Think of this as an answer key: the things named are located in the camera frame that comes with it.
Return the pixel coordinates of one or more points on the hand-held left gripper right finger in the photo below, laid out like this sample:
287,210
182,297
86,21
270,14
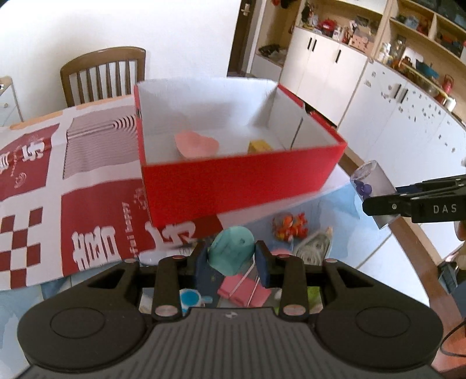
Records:
263,266

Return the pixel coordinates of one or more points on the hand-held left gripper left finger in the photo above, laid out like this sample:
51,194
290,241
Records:
204,273

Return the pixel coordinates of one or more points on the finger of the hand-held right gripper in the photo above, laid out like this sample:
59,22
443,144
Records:
386,206
444,184

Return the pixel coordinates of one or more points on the clear tube with purple beads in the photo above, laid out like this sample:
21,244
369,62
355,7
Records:
375,178

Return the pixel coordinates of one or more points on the teal toy cap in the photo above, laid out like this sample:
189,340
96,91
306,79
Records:
233,247

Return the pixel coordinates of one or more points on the red cardboard box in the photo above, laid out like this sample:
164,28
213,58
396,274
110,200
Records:
236,182

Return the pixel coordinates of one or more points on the small blue cup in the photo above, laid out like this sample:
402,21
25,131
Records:
191,299

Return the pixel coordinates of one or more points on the pink binder clip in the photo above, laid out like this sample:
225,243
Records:
240,289

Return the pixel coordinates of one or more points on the orange toy packet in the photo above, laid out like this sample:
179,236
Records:
289,226

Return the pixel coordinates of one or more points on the light blue printed table mat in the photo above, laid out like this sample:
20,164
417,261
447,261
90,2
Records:
327,218

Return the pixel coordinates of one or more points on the white cup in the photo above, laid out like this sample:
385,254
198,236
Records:
450,104

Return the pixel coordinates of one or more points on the red kettle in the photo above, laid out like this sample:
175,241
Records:
447,83

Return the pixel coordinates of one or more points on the blue pot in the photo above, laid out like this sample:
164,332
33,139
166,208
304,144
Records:
427,70

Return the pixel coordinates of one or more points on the yellow block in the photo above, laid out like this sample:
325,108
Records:
259,146

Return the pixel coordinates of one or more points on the pink heart-shaped dish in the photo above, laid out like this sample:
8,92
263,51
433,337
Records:
194,145

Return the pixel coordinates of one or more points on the glass jar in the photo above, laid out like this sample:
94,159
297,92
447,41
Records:
399,49

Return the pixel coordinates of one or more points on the white two-door cabinet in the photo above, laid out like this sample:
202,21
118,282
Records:
320,73

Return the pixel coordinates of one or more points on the red white printed tablecloth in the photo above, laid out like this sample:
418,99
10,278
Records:
72,189

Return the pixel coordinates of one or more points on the wooden shelf unit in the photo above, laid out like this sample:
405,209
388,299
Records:
400,32

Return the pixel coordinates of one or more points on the black item on shelf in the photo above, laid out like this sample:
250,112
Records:
270,50

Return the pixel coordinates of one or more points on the brown door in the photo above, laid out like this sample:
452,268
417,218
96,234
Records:
242,40

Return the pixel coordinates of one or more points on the wooden chair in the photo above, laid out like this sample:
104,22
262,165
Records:
102,73

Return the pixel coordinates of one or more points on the white side cabinet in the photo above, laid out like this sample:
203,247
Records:
9,102

